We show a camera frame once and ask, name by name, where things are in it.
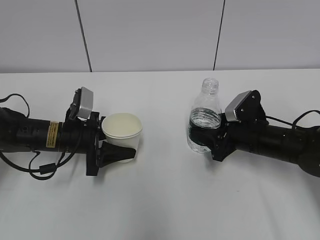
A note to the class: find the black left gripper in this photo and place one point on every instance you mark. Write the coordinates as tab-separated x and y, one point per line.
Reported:
82	136

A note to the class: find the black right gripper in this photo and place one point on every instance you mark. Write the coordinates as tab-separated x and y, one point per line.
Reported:
218	140

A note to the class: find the clear water bottle green label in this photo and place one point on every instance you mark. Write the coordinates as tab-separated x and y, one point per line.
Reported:
205	113

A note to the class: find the white paper cup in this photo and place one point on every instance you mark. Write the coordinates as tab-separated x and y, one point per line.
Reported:
122	129

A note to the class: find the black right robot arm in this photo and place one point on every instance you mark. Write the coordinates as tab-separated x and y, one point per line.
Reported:
297	146

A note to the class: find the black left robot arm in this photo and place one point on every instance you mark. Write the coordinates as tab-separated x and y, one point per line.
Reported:
19	133

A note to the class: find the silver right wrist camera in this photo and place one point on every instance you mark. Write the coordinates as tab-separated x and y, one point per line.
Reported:
246	107

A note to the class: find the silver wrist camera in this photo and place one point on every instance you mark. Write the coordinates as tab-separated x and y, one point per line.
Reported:
82	103
246	107

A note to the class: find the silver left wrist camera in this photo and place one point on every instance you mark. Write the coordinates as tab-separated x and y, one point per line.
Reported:
82	103

